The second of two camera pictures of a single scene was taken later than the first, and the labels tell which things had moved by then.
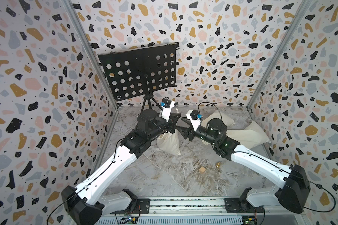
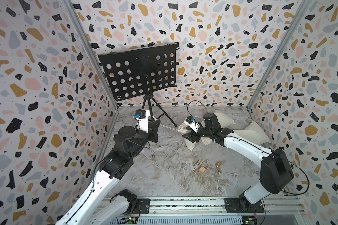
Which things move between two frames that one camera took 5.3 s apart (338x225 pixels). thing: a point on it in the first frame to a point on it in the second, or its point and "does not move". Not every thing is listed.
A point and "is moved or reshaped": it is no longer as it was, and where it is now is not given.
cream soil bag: (252, 136) does not move
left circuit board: (128, 221) does not move
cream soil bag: (169, 142) is moved or reshaped
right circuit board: (249, 220) does not move
